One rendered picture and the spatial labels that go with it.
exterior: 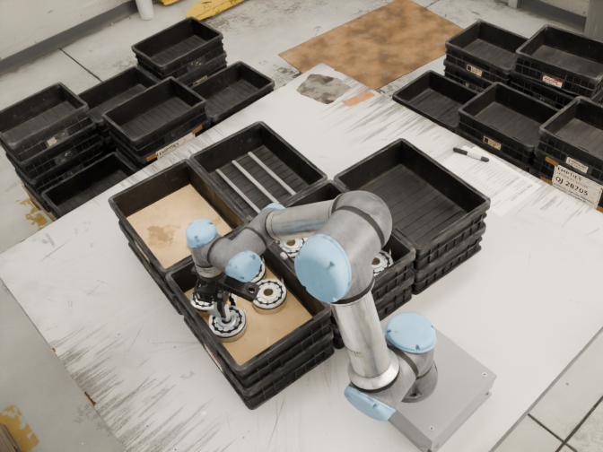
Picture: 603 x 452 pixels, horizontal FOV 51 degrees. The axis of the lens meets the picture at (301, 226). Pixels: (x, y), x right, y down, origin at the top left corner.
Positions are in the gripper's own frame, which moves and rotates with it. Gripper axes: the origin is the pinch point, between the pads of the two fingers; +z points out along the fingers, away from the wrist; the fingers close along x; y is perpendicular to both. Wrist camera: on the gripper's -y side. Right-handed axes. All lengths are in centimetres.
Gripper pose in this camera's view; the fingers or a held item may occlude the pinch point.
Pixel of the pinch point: (231, 313)
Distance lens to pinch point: 178.2
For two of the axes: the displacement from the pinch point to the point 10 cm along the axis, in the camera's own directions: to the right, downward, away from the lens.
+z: 0.9, 6.7, 7.4
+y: -9.6, -1.4, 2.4
